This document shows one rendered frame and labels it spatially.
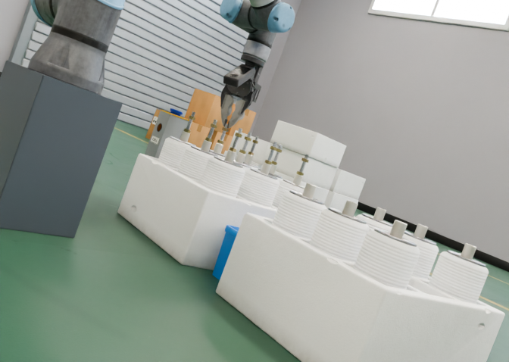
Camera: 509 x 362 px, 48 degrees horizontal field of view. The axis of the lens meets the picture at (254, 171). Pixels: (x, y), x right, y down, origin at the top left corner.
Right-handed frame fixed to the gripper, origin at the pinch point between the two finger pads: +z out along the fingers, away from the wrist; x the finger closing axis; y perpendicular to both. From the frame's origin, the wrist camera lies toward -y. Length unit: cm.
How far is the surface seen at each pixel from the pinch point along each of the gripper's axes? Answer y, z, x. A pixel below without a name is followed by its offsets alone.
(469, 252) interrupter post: -34, 8, -71
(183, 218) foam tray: -29.7, 25.1, -10.2
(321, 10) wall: 634, -206, 180
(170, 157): -13.8, 14.2, 6.4
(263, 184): -16.7, 11.5, -21.8
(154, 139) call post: 1.4, 12.4, 20.8
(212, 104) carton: 321, -17, 149
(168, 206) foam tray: -25.1, 24.7, -3.3
